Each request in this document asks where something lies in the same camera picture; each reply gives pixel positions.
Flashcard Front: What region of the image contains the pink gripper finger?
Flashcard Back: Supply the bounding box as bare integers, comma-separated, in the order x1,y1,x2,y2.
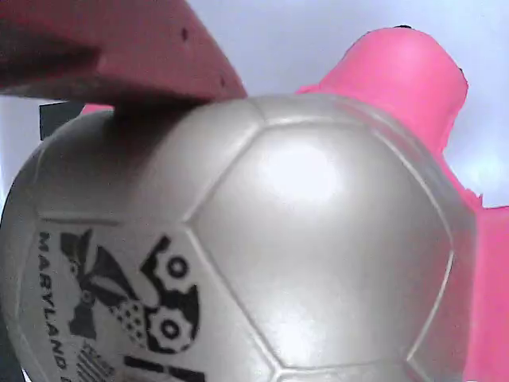
0,0,250,116

